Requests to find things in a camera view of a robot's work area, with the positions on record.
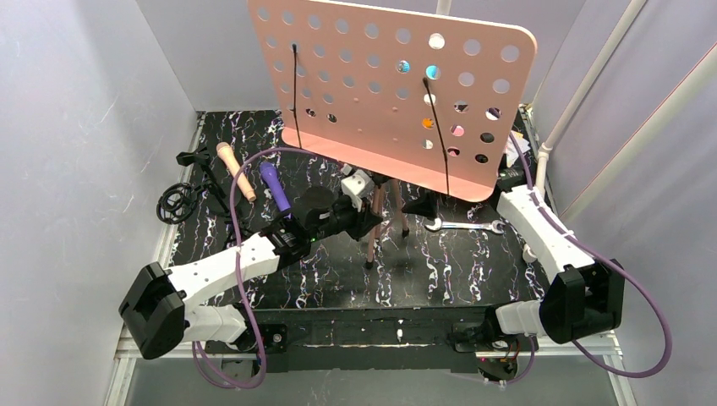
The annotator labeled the purple microphone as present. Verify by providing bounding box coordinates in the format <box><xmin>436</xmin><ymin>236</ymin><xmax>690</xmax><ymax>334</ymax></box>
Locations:
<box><xmin>260</xmin><ymin>162</ymin><xmax>291</xmax><ymax>217</ymax></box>

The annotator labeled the pink tripod music stand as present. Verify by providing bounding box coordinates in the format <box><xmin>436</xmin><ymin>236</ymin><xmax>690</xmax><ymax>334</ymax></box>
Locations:
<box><xmin>247</xmin><ymin>0</ymin><xmax>538</xmax><ymax>270</ymax></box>

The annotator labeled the pink microphone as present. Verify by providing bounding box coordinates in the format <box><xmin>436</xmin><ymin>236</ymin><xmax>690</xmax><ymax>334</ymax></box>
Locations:
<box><xmin>216</xmin><ymin>142</ymin><xmax>257</xmax><ymax>202</ymax></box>

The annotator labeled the black round-base mic stand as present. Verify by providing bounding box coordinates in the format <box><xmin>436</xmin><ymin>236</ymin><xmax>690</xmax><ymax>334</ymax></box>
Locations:
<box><xmin>176</xmin><ymin>147</ymin><xmax>230</xmax><ymax>217</ymax></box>

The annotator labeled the black tripod mic stand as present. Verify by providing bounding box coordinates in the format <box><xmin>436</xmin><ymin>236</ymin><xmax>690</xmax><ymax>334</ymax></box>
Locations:
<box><xmin>156</xmin><ymin>178</ymin><xmax>237</xmax><ymax>248</ymax></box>

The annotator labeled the sheet music book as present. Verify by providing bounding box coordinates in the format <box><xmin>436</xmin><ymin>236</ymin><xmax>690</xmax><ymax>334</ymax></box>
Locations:
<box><xmin>505</xmin><ymin>135</ymin><xmax>531</xmax><ymax>167</ymax></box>

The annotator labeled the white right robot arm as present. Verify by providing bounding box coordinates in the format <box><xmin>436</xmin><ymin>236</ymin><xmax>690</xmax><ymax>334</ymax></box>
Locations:
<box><xmin>452</xmin><ymin>169</ymin><xmax>625</xmax><ymax>344</ymax></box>

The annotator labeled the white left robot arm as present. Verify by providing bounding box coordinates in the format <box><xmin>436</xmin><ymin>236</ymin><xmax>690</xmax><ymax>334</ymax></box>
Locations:
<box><xmin>118</xmin><ymin>187</ymin><xmax>382</xmax><ymax>359</ymax></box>

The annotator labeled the silver open-end wrench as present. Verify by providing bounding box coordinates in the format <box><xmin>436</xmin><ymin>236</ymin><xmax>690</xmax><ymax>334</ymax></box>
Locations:
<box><xmin>424</xmin><ymin>218</ymin><xmax>506</xmax><ymax>235</ymax></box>

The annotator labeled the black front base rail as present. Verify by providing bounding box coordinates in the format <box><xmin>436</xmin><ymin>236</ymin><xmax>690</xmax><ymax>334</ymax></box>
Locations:
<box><xmin>204</xmin><ymin>303</ymin><xmax>553</xmax><ymax>376</ymax></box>

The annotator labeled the white PVC pipe frame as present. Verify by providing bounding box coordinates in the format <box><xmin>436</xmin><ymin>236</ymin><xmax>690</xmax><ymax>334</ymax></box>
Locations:
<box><xmin>435</xmin><ymin>0</ymin><xmax>550</xmax><ymax>200</ymax></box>

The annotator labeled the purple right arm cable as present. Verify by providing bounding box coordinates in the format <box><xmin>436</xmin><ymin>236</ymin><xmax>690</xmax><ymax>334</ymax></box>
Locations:
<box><xmin>506</xmin><ymin>131</ymin><xmax>673</xmax><ymax>387</ymax></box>

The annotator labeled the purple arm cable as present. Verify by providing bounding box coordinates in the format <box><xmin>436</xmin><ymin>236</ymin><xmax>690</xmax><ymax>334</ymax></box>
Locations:
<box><xmin>506</xmin><ymin>131</ymin><xmax>673</xmax><ymax>387</ymax></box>
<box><xmin>191</xmin><ymin>147</ymin><xmax>342</xmax><ymax>391</ymax></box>

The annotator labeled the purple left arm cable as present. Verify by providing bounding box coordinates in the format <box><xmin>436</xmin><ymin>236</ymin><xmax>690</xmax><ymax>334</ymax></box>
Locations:
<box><xmin>191</xmin><ymin>147</ymin><xmax>342</xmax><ymax>391</ymax></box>

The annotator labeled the white wall pipe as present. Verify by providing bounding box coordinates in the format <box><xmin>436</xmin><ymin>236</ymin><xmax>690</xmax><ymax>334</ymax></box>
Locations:
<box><xmin>542</xmin><ymin>0</ymin><xmax>651</xmax><ymax>152</ymax></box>

